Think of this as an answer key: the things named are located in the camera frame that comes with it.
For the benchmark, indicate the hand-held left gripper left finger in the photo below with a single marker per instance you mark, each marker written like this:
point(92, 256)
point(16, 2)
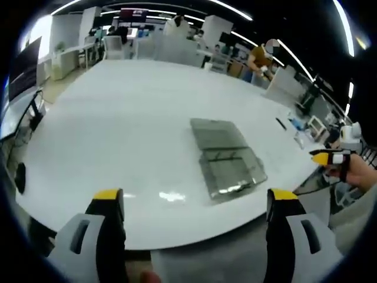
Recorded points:
point(85, 236)

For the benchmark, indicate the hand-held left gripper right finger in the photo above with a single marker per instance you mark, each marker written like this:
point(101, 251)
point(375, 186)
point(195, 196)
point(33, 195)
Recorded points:
point(300, 236)

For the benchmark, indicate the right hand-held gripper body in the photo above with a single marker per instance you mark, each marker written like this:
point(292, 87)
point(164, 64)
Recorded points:
point(350, 137)

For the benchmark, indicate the transparent dual guide fixture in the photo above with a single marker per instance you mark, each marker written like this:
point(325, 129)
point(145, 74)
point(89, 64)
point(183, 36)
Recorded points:
point(234, 174)

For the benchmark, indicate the transparent divider plate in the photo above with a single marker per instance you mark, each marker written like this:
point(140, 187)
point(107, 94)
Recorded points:
point(218, 134)

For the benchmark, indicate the person's right hand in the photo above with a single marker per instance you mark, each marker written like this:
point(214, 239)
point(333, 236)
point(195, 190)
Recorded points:
point(360, 171)

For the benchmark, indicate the person's left hand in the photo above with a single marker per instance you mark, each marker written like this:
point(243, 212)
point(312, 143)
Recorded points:
point(149, 277)

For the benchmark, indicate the white box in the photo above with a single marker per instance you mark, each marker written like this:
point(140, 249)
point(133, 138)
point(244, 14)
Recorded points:
point(317, 127)

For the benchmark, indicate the blue packet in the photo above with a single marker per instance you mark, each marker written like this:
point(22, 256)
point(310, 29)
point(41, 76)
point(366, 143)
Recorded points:
point(297, 123)

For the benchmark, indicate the black pen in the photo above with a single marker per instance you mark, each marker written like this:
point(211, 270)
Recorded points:
point(281, 123)

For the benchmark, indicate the black stand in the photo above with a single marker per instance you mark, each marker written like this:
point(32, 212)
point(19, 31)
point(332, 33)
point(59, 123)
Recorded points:
point(307, 98)

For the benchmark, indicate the white board panel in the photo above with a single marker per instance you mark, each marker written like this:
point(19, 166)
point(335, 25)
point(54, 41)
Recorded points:
point(284, 85)

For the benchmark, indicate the black round object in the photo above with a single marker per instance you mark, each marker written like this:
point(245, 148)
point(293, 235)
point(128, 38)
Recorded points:
point(21, 177)

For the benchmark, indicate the white office desk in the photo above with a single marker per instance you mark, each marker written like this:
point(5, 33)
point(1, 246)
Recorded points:
point(70, 60)

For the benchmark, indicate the dark monitor screen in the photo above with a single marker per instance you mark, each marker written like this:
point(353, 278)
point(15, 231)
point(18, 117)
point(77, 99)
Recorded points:
point(23, 70)

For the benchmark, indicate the white mesh chair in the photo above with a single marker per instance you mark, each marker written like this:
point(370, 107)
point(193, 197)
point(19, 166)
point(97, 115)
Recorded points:
point(112, 48)

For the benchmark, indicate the green potted plant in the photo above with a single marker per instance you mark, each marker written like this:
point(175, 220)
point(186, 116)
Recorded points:
point(59, 47)

